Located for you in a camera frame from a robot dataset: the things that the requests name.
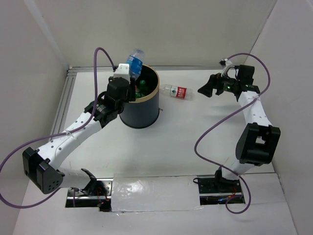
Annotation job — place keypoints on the clear bottle blue label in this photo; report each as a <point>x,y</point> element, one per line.
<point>135,60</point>

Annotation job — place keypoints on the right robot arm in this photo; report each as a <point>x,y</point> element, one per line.
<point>259,139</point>

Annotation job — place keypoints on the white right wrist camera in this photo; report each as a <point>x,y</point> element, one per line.
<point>226,65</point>

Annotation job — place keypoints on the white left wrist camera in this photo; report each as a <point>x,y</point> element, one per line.
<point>123,71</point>

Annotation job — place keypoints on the green bottle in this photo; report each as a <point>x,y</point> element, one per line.
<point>141,89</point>

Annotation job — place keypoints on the aluminium frame rail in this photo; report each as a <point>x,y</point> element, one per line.
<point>166,148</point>

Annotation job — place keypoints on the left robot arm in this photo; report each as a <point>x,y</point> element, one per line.
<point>43,165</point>

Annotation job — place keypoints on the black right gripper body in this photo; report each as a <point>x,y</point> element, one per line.
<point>225,84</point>

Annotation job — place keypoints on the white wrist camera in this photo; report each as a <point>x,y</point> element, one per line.
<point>226,65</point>
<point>123,71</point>

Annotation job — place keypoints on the black bin gold rim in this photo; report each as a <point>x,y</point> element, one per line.
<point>144,111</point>

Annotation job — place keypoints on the clear bottle red label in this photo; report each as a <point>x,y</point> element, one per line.
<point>176,92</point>

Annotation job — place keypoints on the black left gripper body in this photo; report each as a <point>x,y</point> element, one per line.
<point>129,94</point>

